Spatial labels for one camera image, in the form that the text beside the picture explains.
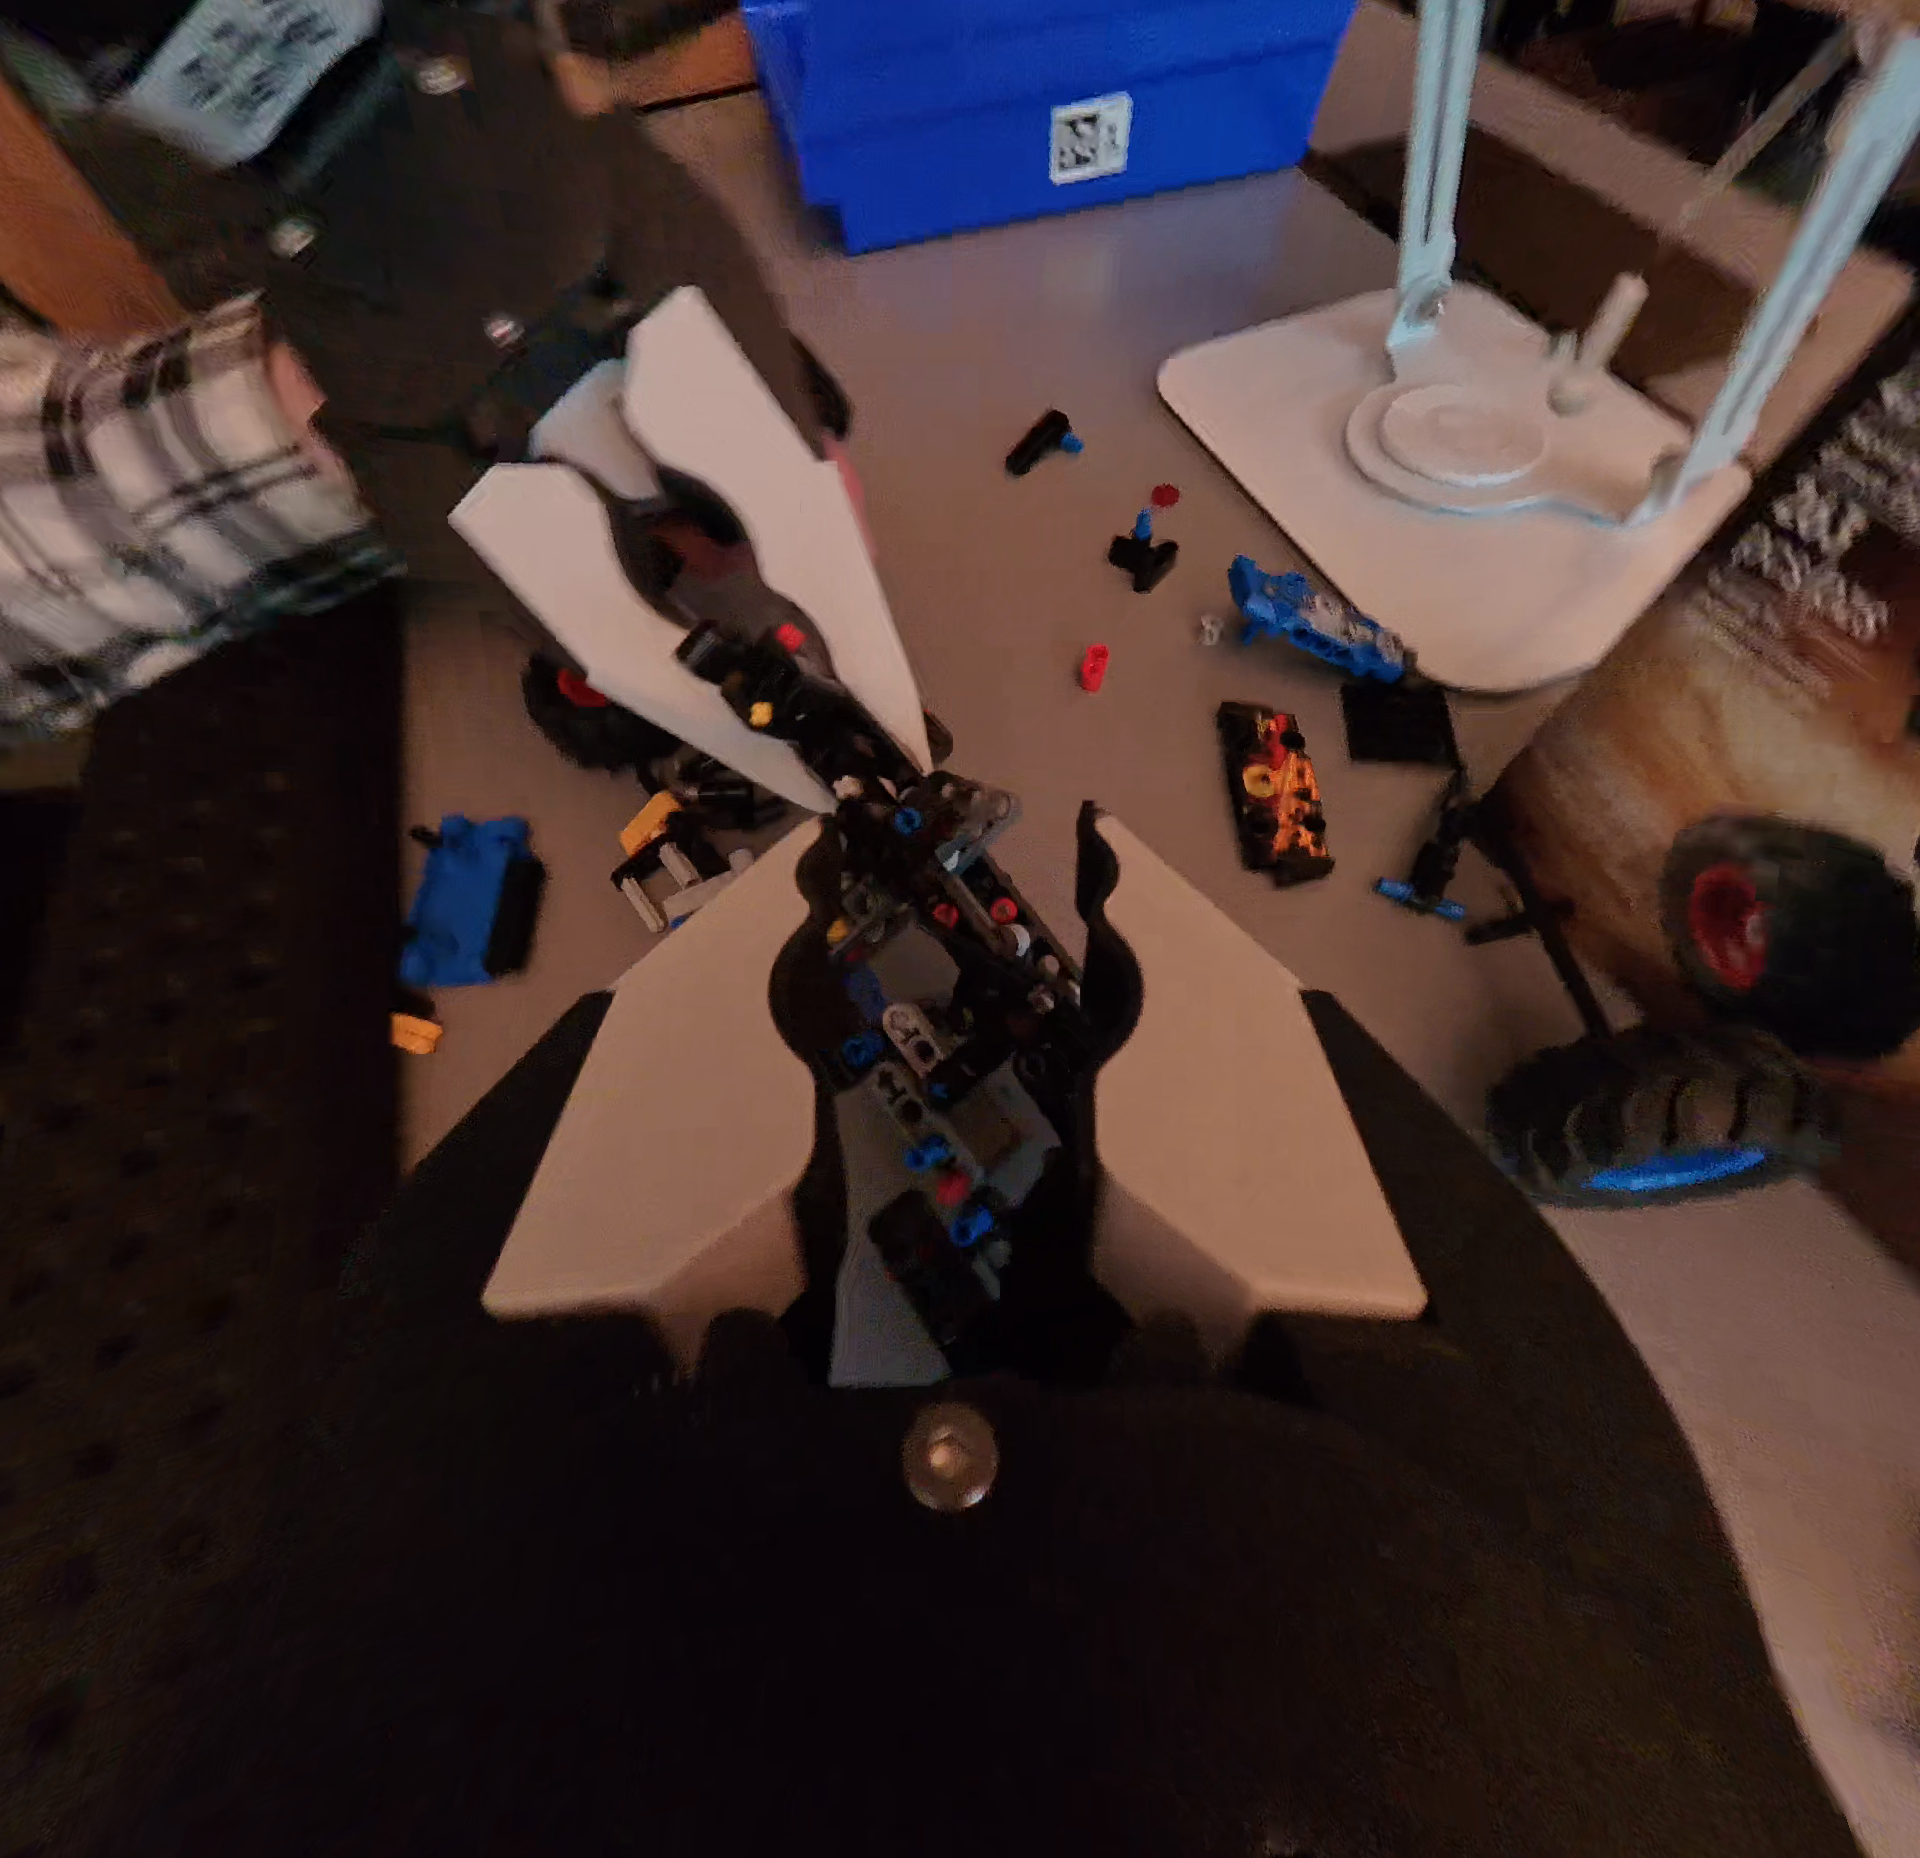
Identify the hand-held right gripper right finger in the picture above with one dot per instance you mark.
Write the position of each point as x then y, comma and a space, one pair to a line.
1264, 1157

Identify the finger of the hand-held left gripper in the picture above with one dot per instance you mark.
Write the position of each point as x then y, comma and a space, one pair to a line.
734, 432
568, 565

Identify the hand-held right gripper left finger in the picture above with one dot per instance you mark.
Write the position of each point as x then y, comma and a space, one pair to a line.
645, 1157

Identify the black panel with orange print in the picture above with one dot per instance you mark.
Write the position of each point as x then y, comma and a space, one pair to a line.
1271, 789

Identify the toy truck chassis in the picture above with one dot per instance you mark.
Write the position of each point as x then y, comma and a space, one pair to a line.
978, 895

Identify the small connector with blue pin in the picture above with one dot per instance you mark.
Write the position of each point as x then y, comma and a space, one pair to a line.
1146, 548

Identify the red connector piece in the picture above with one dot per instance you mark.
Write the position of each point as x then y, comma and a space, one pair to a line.
1095, 668

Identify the grey desk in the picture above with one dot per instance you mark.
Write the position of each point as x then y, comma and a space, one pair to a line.
978, 360

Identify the person's left hand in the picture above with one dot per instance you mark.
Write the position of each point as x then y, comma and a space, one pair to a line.
292, 381

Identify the black wheel with red hub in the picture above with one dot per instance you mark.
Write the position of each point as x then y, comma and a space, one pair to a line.
577, 699

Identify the orange block with black pin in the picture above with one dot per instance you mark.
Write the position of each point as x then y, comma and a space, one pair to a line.
419, 1033

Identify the orange curved block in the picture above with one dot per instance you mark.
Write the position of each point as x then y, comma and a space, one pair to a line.
645, 819

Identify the black connector with coloured pins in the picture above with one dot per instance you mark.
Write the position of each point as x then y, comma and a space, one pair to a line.
1038, 436

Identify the blue body panel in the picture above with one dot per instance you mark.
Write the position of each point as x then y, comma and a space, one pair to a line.
453, 895

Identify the black tyre on axle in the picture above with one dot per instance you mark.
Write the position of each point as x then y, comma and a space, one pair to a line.
1647, 1114

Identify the blue storage bin with tag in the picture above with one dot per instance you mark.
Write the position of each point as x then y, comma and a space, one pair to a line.
934, 86

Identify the black square plate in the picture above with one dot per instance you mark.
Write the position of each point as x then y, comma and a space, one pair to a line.
1395, 718

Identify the toy truck set box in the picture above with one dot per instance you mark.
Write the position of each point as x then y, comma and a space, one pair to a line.
1623, 781

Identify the blue panel with white print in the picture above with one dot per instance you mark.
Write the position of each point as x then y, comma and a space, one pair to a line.
1308, 624

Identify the white document stand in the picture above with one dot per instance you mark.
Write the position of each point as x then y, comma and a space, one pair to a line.
1308, 389

